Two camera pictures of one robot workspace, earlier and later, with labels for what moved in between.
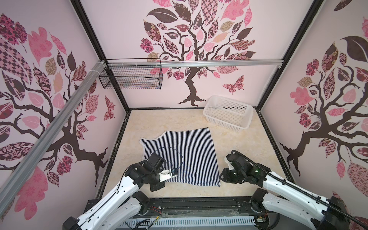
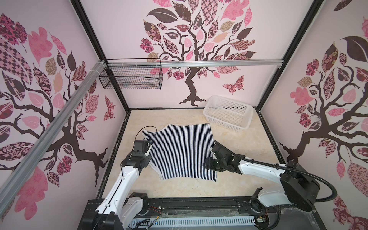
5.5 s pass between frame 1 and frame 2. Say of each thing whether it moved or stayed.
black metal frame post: stayed
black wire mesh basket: stayed
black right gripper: moved
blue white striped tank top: moved
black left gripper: moved
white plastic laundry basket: stayed
